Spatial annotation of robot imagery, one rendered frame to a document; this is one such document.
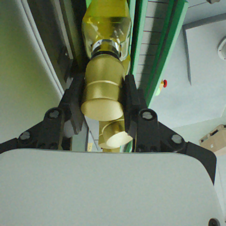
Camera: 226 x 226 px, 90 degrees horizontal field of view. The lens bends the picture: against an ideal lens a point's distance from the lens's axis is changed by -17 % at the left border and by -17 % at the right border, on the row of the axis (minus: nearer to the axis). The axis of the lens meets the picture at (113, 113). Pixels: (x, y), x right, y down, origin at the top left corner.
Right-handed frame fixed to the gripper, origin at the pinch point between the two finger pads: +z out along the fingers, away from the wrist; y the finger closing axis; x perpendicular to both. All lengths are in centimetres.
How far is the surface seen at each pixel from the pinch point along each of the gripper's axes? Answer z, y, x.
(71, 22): 42.4, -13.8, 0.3
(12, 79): 5.7, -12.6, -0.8
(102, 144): 2.6, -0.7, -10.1
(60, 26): 36.6, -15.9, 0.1
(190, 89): 51, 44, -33
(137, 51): 21.1, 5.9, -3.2
